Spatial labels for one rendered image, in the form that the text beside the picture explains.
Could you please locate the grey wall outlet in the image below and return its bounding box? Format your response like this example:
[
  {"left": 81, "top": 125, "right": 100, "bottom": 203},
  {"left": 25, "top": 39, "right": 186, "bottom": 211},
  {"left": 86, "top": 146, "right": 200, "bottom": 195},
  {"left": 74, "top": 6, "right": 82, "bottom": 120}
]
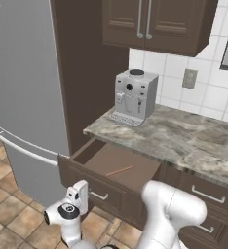
[{"left": 181, "top": 68, "right": 199, "bottom": 90}]

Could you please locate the brown upper cupboard door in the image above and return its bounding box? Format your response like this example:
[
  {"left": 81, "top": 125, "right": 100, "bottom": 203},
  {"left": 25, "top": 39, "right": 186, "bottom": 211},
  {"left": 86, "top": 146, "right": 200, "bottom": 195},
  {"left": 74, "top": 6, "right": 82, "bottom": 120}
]
[
  {"left": 101, "top": 0, "right": 146, "bottom": 51},
  {"left": 143, "top": 0, "right": 219, "bottom": 58}
]

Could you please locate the brown tall side panel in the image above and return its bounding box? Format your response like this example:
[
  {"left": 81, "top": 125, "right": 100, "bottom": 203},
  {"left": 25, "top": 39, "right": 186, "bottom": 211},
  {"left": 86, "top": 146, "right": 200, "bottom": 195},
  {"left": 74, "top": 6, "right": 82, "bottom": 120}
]
[{"left": 50, "top": 0, "right": 131, "bottom": 158}]

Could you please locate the silver cupboard door handle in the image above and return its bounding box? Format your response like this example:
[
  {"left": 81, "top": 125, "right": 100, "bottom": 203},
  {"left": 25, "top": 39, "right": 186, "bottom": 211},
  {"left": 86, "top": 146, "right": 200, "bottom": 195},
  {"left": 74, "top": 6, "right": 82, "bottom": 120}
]
[
  {"left": 136, "top": 0, "right": 144, "bottom": 40},
  {"left": 145, "top": 0, "right": 153, "bottom": 41}
]

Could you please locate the silver drawer handle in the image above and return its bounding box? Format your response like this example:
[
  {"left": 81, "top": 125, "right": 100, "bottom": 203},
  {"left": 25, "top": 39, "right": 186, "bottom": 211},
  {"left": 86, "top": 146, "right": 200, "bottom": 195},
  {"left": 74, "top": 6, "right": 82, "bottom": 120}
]
[
  {"left": 89, "top": 190, "right": 110, "bottom": 201},
  {"left": 190, "top": 184, "right": 227, "bottom": 205},
  {"left": 197, "top": 224, "right": 215, "bottom": 234}
]

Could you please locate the white fridge handle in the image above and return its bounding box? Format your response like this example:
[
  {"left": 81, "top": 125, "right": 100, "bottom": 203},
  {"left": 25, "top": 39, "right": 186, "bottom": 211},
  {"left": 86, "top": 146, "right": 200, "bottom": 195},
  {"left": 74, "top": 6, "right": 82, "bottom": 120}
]
[{"left": 0, "top": 130, "right": 60, "bottom": 168}]

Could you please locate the thin brown straw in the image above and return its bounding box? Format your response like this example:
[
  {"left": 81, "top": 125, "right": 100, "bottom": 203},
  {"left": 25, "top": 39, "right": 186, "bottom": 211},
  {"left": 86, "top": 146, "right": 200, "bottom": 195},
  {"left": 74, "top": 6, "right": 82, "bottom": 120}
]
[{"left": 105, "top": 165, "right": 133, "bottom": 177}]

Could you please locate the grey coffee machine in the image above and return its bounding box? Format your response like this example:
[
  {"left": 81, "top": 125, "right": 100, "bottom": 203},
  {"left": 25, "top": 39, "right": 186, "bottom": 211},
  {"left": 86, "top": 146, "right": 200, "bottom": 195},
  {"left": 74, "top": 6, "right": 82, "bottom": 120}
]
[{"left": 107, "top": 68, "right": 160, "bottom": 128}]

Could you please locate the open brown drawer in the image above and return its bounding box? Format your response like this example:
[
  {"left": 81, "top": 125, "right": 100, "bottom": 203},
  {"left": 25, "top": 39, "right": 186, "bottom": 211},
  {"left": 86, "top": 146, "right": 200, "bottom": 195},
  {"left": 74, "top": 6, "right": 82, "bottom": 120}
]
[{"left": 57, "top": 137, "right": 163, "bottom": 230}]

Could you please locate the brown drawer front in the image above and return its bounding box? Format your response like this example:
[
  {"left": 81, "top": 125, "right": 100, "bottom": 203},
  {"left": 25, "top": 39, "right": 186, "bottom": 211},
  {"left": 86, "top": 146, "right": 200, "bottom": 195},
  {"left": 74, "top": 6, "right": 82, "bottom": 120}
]
[
  {"left": 179, "top": 212, "right": 228, "bottom": 249},
  {"left": 177, "top": 170, "right": 228, "bottom": 226}
]

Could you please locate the grey fridge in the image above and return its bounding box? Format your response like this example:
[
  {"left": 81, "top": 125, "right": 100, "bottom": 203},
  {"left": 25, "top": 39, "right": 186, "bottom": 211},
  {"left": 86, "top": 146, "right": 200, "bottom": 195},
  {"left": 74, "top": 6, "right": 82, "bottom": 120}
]
[{"left": 0, "top": 0, "right": 71, "bottom": 208}]

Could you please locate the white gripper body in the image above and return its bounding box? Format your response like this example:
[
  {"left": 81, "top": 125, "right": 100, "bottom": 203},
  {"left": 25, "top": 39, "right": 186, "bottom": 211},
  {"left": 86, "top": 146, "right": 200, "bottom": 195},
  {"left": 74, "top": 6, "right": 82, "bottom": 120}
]
[{"left": 73, "top": 179, "right": 90, "bottom": 216}]

